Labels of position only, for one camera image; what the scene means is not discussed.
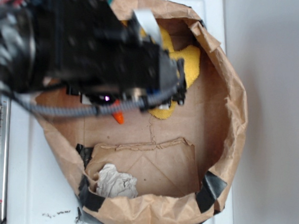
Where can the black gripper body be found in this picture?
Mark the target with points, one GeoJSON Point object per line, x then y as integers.
{"type": "Point", "coordinates": [129, 72]}

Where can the orange plastic carrot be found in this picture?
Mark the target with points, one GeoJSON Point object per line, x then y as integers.
{"type": "Point", "coordinates": [118, 116]}

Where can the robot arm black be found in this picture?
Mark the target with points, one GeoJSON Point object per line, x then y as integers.
{"type": "Point", "coordinates": [89, 50]}

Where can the brown paper bag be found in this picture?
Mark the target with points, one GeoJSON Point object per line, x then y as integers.
{"type": "Point", "coordinates": [185, 164]}

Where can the crumpled white paper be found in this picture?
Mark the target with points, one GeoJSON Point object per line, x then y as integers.
{"type": "Point", "coordinates": [112, 183]}

